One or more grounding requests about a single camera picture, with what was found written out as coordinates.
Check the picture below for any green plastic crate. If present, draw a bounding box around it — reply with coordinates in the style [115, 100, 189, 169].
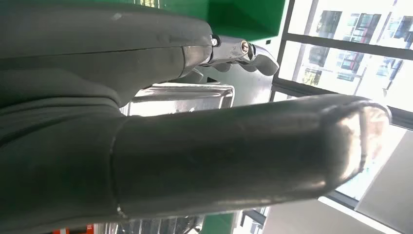
[133, 0, 287, 42]

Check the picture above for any dark framed window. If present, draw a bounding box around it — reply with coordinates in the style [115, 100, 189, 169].
[272, 0, 413, 132]

